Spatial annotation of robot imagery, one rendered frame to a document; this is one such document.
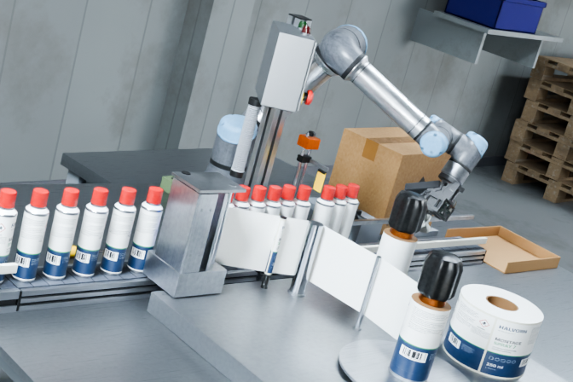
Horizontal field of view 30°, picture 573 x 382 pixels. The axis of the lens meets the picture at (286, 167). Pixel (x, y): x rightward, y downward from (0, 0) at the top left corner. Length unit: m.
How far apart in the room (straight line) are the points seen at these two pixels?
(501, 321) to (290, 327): 0.48
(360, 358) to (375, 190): 1.06
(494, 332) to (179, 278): 0.72
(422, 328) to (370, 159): 1.15
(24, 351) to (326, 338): 0.68
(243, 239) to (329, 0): 4.02
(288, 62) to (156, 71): 3.06
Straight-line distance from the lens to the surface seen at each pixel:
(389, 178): 3.30
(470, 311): 2.50
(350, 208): 2.91
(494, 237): 3.76
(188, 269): 2.41
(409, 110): 3.05
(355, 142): 3.37
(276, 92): 2.62
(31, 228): 2.30
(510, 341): 2.50
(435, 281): 2.24
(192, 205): 2.35
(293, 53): 2.60
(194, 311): 2.38
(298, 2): 6.26
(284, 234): 2.57
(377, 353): 2.41
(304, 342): 2.38
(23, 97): 5.18
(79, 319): 2.35
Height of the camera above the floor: 1.86
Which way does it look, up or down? 15 degrees down
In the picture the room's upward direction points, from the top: 15 degrees clockwise
